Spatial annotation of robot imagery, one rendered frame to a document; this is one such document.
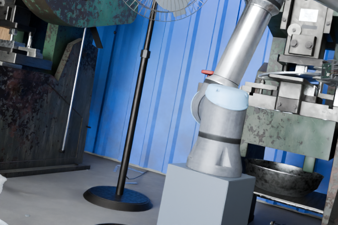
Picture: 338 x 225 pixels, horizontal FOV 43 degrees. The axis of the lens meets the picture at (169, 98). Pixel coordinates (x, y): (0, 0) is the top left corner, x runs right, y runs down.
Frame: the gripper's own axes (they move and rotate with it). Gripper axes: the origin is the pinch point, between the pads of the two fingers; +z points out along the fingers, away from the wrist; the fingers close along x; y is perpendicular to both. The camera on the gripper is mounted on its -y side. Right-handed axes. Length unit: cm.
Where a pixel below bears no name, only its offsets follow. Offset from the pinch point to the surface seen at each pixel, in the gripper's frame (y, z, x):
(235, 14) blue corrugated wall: -52, 142, -66
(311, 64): -7.1, 11.1, -6.9
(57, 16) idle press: 80, 115, -25
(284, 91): 5.3, 11.3, 6.9
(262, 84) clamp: 0.8, 31.2, 2.3
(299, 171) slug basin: -25, 30, 39
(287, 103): 4.1, 10.2, 11.6
